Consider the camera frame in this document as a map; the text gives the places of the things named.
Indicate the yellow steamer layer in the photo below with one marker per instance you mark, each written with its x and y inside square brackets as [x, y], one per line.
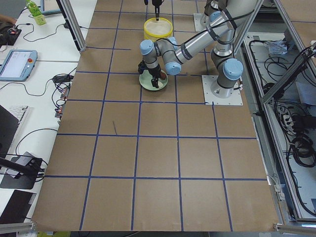
[155, 37]
[160, 27]

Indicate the yellow bottom steamer layer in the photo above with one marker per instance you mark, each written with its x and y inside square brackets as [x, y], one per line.
[155, 37]

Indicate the teach pendant tablet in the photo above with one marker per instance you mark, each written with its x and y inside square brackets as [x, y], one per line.
[18, 65]

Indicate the green drink bottle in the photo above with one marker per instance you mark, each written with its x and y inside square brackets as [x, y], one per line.
[35, 12]

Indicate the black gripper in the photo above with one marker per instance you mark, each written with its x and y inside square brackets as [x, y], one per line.
[156, 3]
[155, 73]

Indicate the light green bowl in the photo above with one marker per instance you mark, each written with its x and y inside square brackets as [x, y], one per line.
[145, 81]

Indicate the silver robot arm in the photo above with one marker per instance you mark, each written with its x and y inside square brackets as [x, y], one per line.
[214, 10]
[165, 57]

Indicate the yellow top steamer layer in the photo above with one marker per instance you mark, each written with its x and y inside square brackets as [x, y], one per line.
[160, 27]

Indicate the aluminium frame post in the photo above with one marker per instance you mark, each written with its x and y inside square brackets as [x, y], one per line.
[71, 21]

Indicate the black camera stand base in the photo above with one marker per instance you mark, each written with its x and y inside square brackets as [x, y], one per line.
[21, 170]

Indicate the white keyboard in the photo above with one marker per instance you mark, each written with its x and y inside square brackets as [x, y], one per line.
[20, 112]

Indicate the brown bun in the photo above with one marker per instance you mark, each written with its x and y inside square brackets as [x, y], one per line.
[162, 75]

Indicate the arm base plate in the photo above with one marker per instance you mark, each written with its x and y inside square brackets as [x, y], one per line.
[198, 22]
[216, 95]

